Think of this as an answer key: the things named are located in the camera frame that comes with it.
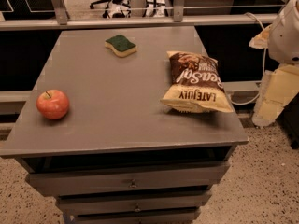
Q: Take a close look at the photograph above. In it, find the grey metal railing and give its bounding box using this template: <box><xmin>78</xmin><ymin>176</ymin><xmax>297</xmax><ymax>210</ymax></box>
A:
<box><xmin>0</xmin><ymin>0</ymin><xmax>290</xmax><ymax>31</ymax></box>

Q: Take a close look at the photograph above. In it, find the white cable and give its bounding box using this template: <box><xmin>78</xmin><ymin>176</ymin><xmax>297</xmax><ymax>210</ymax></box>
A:
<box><xmin>229</xmin><ymin>12</ymin><xmax>269</xmax><ymax>106</ymax></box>

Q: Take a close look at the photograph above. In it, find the black office chair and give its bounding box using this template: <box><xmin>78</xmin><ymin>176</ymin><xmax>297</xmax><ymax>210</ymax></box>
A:
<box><xmin>90</xmin><ymin>0</ymin><xmax>131</xmax><ymax>19</ymax></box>

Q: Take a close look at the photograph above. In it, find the brown yellow chip bag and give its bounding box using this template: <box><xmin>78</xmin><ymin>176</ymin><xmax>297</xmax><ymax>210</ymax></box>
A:
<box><xmin>161</xmin><ymin>51</ymin><xmax>233</xmax><ymax>113</ymax></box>

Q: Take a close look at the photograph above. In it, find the red apple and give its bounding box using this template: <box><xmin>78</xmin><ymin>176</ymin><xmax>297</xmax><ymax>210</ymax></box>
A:
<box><xmin>36</xmin><ymin>90</ymin><xmax>69</xmax><ymax>120</ymax></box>

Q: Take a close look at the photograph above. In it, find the green and yellow sponge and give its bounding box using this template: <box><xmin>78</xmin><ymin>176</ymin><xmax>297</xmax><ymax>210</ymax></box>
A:
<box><xmin>105</xmin><ymin>35</ymin><xmax>137</xmax><ymax>58</ymax></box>

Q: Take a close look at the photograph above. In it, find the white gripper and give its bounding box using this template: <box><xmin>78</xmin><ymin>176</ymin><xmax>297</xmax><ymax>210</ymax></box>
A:
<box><xmin>249</xmin><ymin>0</ymin><xmax>299</xmax><ymax>127</ymax></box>

